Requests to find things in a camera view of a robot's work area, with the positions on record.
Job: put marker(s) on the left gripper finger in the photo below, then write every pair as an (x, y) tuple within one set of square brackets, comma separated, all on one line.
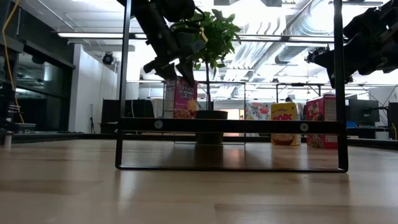
[(186, 74), (164, 71)]

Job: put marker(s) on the purple Raisin Bran cereal box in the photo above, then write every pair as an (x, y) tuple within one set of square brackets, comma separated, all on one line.
[(185, 99)]

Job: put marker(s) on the red Froot Loops cereal box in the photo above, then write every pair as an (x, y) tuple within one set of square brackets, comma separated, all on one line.
[(320, 109)]

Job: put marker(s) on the yellow Corn Pops cereal box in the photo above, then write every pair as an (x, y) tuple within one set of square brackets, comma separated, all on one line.
[(284, 110)]

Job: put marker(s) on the white colourful cereal box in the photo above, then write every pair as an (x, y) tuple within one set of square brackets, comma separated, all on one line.
[(258, 110)]

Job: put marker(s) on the black ceiling-hung device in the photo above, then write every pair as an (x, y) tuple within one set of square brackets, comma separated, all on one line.
[(311, 56)]

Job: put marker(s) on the yellow tape tag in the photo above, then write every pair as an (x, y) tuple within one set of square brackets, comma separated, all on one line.
[(203, 35)]

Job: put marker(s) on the black cabinet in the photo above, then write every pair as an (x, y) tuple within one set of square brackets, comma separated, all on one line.
[(140, 109)]

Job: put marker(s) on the green potted plant black pot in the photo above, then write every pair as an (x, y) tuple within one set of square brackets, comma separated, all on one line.
[(214, 37)]

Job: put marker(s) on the person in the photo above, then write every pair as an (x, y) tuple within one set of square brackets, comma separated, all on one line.
[(288, 99)]

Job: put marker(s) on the black computer monitor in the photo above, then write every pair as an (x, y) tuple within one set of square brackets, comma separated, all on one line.
[(363, 110), (392, 118)]

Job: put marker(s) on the long ceiling light strip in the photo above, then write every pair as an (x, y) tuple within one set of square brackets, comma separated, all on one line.
[(90, 35)]

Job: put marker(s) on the small white cylinder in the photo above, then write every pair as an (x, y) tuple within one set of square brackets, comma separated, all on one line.
[(7, 140)]

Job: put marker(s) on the black metal frame table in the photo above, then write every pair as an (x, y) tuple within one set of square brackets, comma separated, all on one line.
[(298, 84)]

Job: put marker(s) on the silver ventilation duct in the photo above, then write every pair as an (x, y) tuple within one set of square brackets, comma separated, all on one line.
[(298, 40)]

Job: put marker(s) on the black round wall speaker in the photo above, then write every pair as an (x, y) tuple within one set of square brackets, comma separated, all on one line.
[(108, 58)]

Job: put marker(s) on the black metal frame shelf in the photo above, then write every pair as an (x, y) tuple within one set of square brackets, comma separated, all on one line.
[(230, 126)]

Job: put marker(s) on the black aluminium rig frame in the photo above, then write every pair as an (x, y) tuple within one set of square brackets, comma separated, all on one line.
[(62, 137)]

